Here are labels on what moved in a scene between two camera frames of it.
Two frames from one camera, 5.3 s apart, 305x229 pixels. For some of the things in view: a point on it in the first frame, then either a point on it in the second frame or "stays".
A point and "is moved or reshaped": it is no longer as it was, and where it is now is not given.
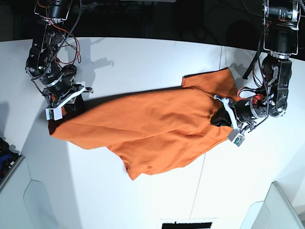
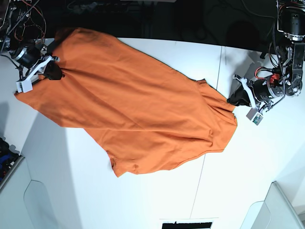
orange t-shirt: (160, 132) is moved or reshaped
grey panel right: (277, 211) stays
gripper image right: (242, 112) -> (263, 91)
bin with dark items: (9, 161) stays
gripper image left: (62, 100) -> (32, 56)
